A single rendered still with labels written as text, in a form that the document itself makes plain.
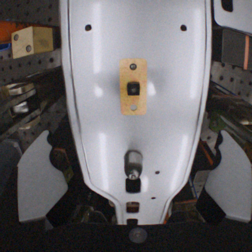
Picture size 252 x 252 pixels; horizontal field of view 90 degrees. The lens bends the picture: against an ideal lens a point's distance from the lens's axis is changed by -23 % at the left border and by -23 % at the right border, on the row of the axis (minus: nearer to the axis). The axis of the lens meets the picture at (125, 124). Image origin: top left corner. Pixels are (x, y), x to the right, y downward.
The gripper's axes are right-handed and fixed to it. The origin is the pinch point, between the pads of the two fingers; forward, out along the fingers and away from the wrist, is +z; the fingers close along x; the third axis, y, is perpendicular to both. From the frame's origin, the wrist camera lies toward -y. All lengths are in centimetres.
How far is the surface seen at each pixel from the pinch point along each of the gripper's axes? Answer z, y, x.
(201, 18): 11.5, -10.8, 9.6
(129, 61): 11.1, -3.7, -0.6
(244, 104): 15.0, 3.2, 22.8
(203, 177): 12.2, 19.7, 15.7
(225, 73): 41, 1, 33
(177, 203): 18.1, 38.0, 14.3
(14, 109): 3.9, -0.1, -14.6
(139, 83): 10.2, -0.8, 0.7
